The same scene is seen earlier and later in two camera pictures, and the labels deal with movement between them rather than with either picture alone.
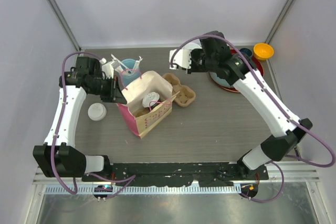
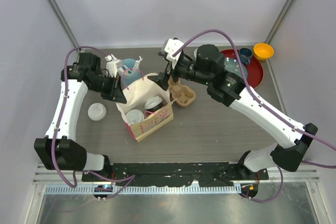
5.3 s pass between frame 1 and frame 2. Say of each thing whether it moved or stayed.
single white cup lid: moved
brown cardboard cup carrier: stayed
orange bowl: stayed
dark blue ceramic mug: stayed
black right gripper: moved
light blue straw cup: stayed
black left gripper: stayed
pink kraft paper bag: moved
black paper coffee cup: moved
